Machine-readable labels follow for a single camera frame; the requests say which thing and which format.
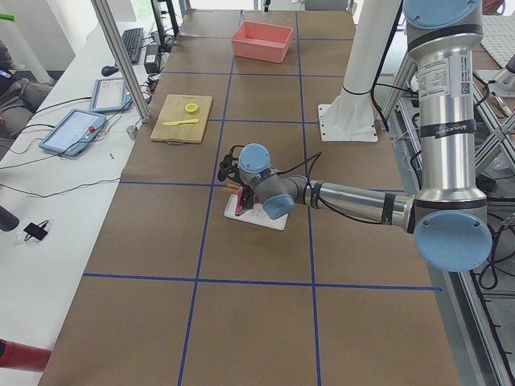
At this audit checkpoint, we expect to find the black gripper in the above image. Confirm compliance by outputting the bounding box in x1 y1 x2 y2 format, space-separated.
240 185 259 209

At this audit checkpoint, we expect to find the pink grey cloth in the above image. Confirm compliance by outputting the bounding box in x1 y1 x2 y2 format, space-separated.
235 185 258 216

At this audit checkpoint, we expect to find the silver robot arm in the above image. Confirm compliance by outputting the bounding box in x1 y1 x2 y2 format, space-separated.
235 1 492 272

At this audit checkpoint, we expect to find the wooden rack rod two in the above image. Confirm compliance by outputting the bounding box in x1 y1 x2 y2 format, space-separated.
222 187 239 194

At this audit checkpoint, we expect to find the yellow plastic knife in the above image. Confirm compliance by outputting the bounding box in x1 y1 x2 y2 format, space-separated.
163 118 200 126

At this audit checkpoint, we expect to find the yellow lemon slice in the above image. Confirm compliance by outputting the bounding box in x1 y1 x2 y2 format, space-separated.
184 103 199 114

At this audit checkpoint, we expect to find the bamboo cutting board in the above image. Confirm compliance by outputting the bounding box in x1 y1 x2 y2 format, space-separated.
150 94 212 144

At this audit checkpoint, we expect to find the pink plastic bin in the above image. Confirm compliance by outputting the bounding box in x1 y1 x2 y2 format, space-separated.
231 21 293 64

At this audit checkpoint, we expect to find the black power adapter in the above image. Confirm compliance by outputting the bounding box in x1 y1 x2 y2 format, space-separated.
143 43 161 74

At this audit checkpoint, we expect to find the far blue teach pendant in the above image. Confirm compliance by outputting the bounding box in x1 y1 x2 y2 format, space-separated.
89 78 132 113

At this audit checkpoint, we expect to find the blue teach pendant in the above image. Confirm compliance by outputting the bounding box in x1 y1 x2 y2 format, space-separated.
39 109 107 157
89 78 132 113

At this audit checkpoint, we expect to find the near blue teach pendant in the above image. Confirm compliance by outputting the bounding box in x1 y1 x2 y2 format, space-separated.
39 109 107 157

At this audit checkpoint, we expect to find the black computer mouse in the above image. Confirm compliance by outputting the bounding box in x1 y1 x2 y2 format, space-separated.
101 65 119 77

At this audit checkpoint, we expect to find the black keyboard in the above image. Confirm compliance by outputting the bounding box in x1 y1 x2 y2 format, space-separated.
122 28 143 64

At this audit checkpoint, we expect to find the small black pouch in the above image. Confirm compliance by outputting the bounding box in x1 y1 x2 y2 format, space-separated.
23 220 50 242

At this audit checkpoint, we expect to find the seated person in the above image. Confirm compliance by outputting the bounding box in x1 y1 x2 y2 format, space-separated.
1 42 53 140

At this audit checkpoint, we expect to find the red cylinder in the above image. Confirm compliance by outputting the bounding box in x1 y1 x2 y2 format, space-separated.
1 339 52 372

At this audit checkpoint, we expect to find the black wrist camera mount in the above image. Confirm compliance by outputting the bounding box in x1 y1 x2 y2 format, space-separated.
217 145 243 184

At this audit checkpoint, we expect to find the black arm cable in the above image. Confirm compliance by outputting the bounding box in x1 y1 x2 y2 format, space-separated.
277 150 395 224

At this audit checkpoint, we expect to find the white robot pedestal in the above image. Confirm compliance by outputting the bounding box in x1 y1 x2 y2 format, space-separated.
318 0 402 142

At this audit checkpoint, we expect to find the aluminium frame post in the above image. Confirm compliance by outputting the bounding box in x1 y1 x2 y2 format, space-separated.
91 0 150 123

